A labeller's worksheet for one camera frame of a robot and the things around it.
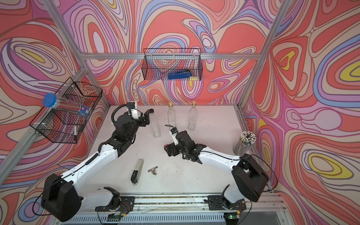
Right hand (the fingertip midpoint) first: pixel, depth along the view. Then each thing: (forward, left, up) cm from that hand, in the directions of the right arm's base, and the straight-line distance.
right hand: (171, 148), depth 84 cm
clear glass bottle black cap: (+17, +11, -4) cm, 20 cm away
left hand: (+14, +14, +21) cm, 29 cm away
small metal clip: (-10, +11, -8) cm, 17 cm away
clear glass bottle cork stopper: (+21, 0, +7) cm, 22 cm away
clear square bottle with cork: (+20, -15, +9) cm, 26 cm away
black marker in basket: (+1, +49, +17) cm, 52 cm away
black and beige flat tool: (-13, +21, -5) cm, 25 cm away
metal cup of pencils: (0, -44, +8) cm, 44 cm away
